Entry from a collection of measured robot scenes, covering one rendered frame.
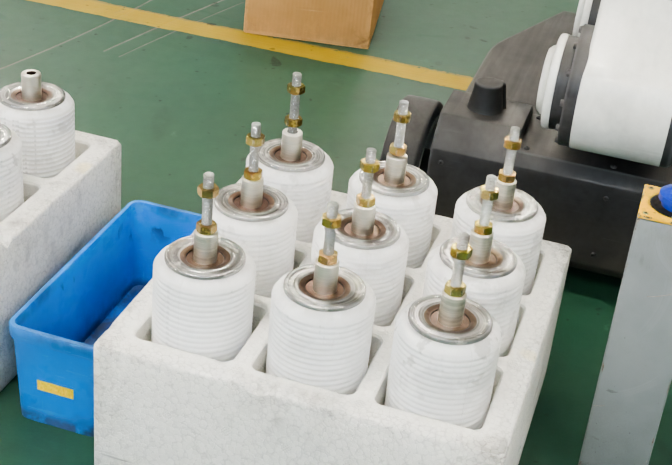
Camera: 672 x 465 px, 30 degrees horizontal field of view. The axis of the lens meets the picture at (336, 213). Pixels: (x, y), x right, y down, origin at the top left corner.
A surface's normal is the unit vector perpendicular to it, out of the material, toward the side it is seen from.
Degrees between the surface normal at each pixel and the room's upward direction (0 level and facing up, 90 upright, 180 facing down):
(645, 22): 53
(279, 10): 89
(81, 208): 90
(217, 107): 0
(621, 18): 48
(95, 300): 88
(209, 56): 0
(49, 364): 92
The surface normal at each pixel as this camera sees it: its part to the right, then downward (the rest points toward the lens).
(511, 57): 0.09, -0.87
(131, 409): -0.31, 0.44
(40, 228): 0.95, 0.22
